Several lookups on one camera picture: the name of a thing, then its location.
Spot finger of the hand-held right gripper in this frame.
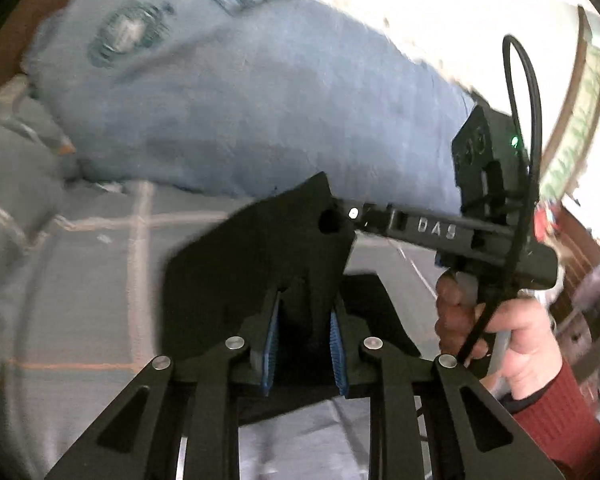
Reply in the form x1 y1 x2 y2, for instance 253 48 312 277
330 197 392 236

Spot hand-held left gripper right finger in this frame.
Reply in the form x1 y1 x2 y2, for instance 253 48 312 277
329 304 566 480

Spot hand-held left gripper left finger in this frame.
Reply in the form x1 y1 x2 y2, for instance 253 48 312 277
45 287 283 480

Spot black pants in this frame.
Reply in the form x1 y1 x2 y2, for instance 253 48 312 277
162 171 423 393

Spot person's right forearm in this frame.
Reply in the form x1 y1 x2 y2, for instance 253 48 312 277
510 357 600 468

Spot person's right hand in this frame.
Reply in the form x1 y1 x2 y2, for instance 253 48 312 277
435 275 564 401

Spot green patterned framed panel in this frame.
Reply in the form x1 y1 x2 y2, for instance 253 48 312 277
540 6 600 202

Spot brown wooden furniture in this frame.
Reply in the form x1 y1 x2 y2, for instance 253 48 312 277
542 202 600 411

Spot light blue emblem pillow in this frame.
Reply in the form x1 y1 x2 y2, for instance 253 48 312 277
22 0 477 211

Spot grey patterned bed sheet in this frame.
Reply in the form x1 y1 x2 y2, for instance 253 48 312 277
0 80 448 480

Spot brown wooden headboard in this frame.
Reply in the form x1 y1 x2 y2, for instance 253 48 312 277
0 0 92 98

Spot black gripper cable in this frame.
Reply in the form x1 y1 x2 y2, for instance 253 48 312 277
457 34 542 367

